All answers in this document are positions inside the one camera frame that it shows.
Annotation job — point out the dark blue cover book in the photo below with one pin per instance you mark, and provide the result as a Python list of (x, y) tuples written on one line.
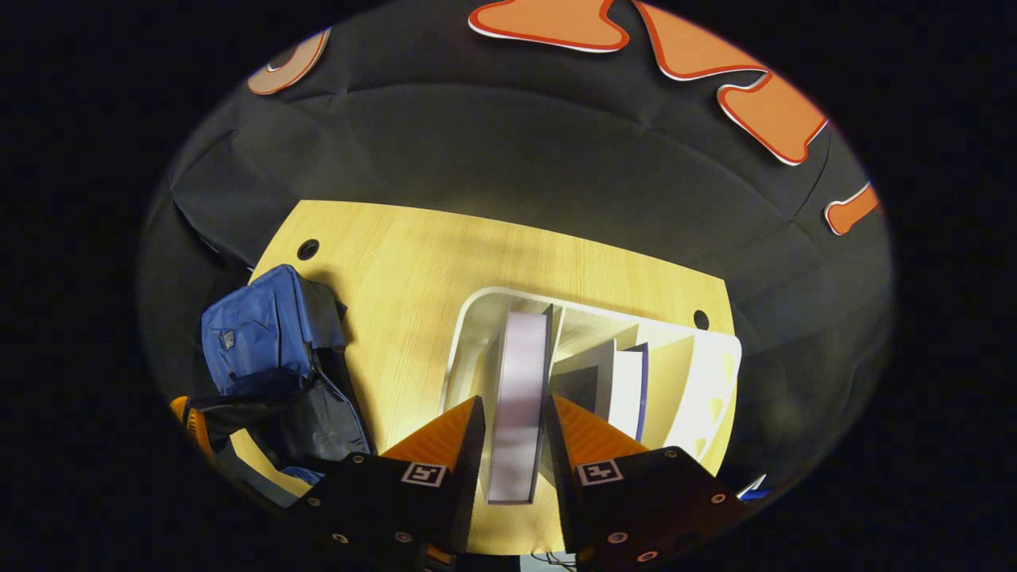
[(628, 389)]

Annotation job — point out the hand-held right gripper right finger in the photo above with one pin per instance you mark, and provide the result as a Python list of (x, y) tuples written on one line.
[(560, 477)]

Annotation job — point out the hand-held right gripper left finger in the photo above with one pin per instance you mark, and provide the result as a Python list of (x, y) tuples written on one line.
[(473, 477)]

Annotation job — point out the blue schoolbag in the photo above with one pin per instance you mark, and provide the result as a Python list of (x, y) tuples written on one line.
[(254, 334)]

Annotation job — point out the grey cover book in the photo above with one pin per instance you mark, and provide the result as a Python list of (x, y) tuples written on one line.
[(516, 397)]

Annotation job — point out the cream plastic bookshelf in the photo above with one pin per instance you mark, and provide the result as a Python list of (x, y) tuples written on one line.
[(707, 381)]

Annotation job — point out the blue and white object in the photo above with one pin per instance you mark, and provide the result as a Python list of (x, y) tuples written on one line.
[(751, 486)]

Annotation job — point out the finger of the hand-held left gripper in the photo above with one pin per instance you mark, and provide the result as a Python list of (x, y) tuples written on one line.
[(199, 433)]

